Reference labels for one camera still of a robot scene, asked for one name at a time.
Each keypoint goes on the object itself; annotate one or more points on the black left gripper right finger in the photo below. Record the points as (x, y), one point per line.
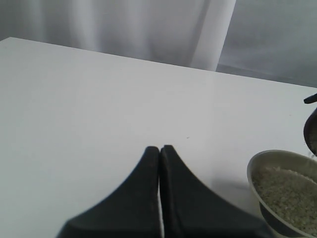
(191, 210)

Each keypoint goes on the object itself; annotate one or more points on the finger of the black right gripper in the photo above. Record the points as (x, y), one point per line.
(311, 99)

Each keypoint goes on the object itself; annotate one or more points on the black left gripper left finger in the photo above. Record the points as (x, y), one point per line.
(131, 211)

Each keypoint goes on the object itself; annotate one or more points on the brown wooden cup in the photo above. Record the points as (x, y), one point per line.
(310, 132)

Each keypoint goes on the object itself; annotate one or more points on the cream ceramic bowl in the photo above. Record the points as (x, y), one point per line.
(285, 160)

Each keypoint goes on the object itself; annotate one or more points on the rice in cream bowl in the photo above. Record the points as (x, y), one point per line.
(290, 195)

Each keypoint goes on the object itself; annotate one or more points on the white backdrop curtain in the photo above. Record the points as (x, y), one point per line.
(267, 39)

